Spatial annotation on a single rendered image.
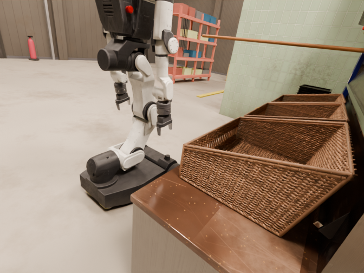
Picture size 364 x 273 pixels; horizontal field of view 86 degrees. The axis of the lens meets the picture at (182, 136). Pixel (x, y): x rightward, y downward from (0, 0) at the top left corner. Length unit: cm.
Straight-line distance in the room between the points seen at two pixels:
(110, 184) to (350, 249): 119
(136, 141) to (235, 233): 99
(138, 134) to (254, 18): 263
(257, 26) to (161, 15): 249
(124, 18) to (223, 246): 105
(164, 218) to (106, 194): 75
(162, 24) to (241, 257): 100
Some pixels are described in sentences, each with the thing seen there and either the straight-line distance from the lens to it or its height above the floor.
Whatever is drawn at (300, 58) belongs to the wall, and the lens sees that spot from 327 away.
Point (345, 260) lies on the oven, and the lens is 62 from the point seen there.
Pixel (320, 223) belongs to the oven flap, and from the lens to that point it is 67.
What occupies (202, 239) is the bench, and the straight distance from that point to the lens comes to 62.
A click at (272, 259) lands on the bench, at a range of 66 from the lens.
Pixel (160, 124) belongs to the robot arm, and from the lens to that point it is 120.
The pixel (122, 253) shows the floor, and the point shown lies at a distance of 128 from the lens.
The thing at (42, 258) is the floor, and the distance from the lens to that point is 136.
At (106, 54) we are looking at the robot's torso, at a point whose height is 97.
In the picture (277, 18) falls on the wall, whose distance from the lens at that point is 340.
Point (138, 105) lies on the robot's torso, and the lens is 140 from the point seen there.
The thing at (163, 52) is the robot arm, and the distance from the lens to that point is 110.
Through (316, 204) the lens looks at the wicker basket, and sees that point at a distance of 63.
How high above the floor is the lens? 106
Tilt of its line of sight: 25 degrees down
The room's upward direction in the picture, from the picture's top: 8 degrees clockwise
